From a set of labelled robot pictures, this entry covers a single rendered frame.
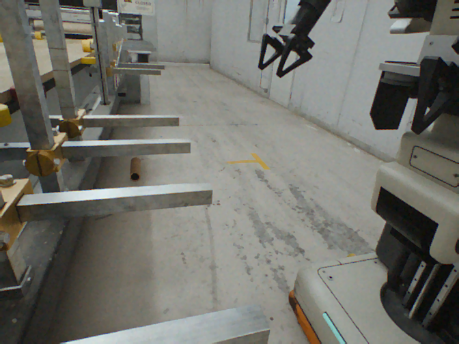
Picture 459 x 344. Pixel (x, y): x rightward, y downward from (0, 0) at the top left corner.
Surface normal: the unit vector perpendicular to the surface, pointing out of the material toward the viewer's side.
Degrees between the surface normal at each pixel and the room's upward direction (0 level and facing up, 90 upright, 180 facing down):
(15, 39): 90
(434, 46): 90
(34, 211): 90
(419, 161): 98
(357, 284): 0
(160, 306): 0
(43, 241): 0
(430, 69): 85
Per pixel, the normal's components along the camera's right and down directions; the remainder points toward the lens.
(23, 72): 0.27, 0.44
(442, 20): -0.96, 0.18
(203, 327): 0.07, -0.90
